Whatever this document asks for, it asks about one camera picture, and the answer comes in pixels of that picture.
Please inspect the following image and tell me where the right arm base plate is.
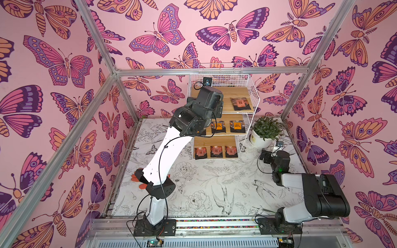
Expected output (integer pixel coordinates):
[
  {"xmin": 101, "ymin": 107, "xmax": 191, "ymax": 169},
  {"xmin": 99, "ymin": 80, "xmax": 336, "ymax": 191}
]
[{"xmin": 255, "ymin": 217, "xmax": 303, "ymax": 235}]

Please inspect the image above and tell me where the orange tea bag middle right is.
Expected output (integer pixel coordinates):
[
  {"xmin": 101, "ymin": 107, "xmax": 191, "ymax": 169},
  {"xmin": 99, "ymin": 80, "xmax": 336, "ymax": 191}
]
[{"xmin": 230, "ymin": 120, "xmax": 246, "ymax": 133}]

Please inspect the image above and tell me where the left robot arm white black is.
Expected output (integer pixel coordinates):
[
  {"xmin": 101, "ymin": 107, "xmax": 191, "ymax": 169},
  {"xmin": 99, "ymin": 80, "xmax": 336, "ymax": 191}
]
[{"xmin": 134, "ymin": 86, "xmax": 223, "ymax": 228}]

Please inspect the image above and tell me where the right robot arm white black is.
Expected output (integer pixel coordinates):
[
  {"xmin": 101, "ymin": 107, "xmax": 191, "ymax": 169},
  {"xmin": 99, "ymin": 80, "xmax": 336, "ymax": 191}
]
[{"xmin": 259, "ymin": 150, "xmax": 350, "ymax": 227}]

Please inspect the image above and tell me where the red tea bag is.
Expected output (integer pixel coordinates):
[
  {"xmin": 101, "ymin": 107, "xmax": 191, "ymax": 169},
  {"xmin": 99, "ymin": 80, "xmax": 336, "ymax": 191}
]
[
  {"xmin": 225, "ymin": 146, "xmax": 238, "ymax": 158},
  {"xmin": 231, "ymin": 97, "xmax": 251, "ymax": 111},
  {"xmin": 210, "ymin": 146, "xmax": 223, "ymax": 158},
  {"xmin": 194, "ymin": 147, "xmax": 208, "ymax": 160}
]

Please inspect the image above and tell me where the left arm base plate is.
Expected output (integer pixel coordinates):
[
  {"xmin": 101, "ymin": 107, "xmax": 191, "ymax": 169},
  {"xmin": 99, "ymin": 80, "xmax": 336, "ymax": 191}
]
[{"xmin": 133, "ymin": 219, "xmax": 176, "ymax": 237}]

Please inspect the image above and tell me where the aluminium rail with coloured strip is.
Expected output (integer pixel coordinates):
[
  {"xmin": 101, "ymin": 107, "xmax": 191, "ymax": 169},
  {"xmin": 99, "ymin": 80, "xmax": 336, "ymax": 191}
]
[{"xmin": 88, "ymin": 216, "xmax": 346, "ymax": 239}]

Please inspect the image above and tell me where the green plant in white pot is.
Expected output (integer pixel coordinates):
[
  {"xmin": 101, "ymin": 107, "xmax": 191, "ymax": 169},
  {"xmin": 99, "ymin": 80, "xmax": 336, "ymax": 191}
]
[{"xmin": 250, "ymin": 116, "xmax": 283, "ymax": 149}]

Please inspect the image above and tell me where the orange tea bag middle centre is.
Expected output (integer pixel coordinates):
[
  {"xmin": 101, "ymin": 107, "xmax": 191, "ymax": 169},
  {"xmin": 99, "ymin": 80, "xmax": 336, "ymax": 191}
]
[{"xmin": 210, "ymin": 120, "xmax": 226, "ymax": 134}]

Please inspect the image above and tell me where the white wire three-tier shelf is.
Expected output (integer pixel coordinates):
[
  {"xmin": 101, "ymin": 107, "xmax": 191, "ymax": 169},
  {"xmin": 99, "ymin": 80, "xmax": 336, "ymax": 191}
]
[{"xmin": 187, "ymin": 73, "xmax": 261, "ymax": 161}]

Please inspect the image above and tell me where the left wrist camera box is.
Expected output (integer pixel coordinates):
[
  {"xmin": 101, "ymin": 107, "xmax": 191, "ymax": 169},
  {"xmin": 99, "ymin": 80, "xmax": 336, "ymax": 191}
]
[{"xmin": 202, "ymin": 77, "xmax": 213, "ymax": 87}]

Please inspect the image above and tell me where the orange tea bag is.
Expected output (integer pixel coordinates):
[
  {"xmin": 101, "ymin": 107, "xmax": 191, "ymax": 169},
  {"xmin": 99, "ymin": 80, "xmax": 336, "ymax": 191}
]
[
  {"xmin": 210, "ymin": 120, "xmax": 226, "ymax": 134},
  {"xmin": 230, "ymin": 120, "xmax": 246, "ymax": 133}
]

